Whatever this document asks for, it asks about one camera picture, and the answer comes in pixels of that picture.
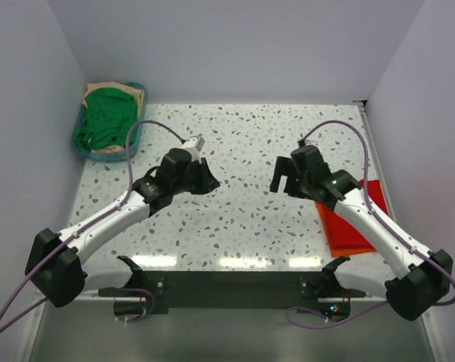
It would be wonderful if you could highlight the red t-shirt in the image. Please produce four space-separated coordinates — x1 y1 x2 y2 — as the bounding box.
315 179 389 256

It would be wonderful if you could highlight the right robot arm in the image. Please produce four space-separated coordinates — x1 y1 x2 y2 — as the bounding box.
269 146 453 321

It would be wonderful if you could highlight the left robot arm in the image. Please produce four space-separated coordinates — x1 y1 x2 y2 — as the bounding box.
25 143 220 308

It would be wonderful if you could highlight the orange folded t-shirt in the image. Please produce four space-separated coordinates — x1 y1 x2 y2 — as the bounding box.
315 203 376 257

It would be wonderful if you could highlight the beige t-shirt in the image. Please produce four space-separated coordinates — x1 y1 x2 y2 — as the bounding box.
82 81 146 158

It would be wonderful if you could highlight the blue plastic basket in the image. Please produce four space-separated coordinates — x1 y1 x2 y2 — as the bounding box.
70 81 149 164

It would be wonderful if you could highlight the green t-shirt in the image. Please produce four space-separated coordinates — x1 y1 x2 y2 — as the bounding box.
74 87 140 153

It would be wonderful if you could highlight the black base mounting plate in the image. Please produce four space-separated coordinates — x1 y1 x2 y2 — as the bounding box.
97 269 367 324

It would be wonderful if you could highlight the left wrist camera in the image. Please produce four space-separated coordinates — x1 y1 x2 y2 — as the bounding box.
180 135 205 163

